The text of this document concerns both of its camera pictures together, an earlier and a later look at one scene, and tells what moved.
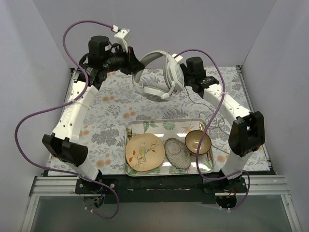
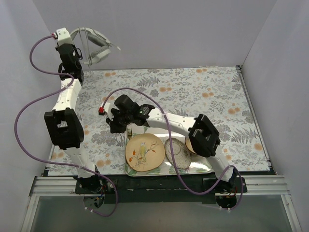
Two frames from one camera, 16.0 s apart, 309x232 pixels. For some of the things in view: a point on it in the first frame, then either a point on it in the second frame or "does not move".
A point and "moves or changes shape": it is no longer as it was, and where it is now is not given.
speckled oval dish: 176,153 does not move
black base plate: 161,189 does not move
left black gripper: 130,61 -> 68,50
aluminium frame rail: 43,185 does not move
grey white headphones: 173,71 moves or changes shape
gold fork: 129,133 does not move
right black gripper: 184,75 -> 115,121
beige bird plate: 145,152 does not move
